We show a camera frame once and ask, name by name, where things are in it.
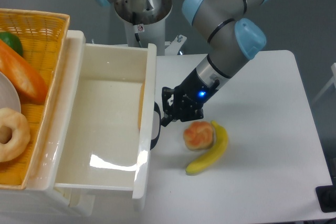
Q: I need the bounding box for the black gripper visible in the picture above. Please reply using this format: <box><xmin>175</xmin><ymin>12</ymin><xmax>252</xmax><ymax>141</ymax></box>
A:
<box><xmin>161</xmin><ymin>69</ymin><xmax>220</xmax><ymax>126</ymax></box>

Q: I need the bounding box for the white drawer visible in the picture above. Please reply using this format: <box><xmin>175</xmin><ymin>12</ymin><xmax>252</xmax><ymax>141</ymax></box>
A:
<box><xmin>55</xmin><ymin>44</ymin><xmax>156</xmax><ymax>200</ymax></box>

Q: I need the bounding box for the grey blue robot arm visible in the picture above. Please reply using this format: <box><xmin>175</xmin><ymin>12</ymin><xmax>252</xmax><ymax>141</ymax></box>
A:
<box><xmin>96</xmin><ymin>0</ymin><xmax>268</xmax><ymax>126</ymax></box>

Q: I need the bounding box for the white drawer cabinet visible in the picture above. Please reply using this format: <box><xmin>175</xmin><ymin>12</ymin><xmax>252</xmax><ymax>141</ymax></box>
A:
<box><xmin>0</xmin><ymin>29</ymin><xmax>146</xmax><ymax>217</ymax></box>

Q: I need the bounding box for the round swirl bread roll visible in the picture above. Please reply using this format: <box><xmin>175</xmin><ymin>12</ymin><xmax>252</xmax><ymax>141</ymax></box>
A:
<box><xmin>183</xmin><ymin>121</ymin><xmax>214</xmax><ymax>151</ymax></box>

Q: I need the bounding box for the yellow banana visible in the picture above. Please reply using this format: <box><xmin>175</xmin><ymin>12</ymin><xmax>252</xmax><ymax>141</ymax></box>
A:
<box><xmin>185</xmin><ymin>121</ymin><xmax>229</xmax><ymax>175</ymax></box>

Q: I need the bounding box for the orange baguette bread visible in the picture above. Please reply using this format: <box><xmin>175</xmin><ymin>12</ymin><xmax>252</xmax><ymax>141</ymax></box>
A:
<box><xmin>1</xmin><ymin>41</ymin><xmax>48</xmax><ymax>105</ymax></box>

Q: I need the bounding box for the yellow wicker basket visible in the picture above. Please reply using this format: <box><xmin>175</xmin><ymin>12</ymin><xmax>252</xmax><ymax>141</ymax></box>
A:
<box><xmin>1</xmin><ymin>9</ymin><xmax>70</xmax><ymax>190</ymax></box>

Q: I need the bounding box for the black device at edge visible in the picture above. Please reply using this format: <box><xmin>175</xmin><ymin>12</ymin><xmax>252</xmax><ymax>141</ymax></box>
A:
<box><xmin>316</xmin><ymin>185</ymin><xmax>335</xmax><ymax>213</ymax></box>

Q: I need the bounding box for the beige bagel donut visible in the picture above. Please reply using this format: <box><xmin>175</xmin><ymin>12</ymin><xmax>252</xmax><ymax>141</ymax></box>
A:
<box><xmin>1</xmin><ymin>108</ymin><xmax>30</xmax><ymax>163</ymax></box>

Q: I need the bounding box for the white plate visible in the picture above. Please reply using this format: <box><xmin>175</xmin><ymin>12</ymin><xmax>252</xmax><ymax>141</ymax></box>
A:
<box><xmin>0</xmin><ymin>72</ymin><xmax>21</xmax><ymax>112</ymax></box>

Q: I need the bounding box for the green lime fruit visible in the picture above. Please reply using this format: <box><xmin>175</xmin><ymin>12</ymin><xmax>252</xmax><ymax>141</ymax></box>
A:
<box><xmin>1</xmin><ymin>31</ymin><xmax>23</xmax><ymax>57</ymax></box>

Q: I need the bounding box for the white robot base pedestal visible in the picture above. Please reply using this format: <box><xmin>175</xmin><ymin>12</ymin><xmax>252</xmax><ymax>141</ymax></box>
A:
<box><xmin>113</xmin><ymin>0</ymin><xmax>187</xmax><ymax>56</ymax></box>

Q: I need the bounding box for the white frame at right edge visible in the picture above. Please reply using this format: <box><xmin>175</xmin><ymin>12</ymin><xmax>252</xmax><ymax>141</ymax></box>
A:
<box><xmin>312</xmin><ymin>63</ymin><xmax>336</xmax><ymax>104</ymax></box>

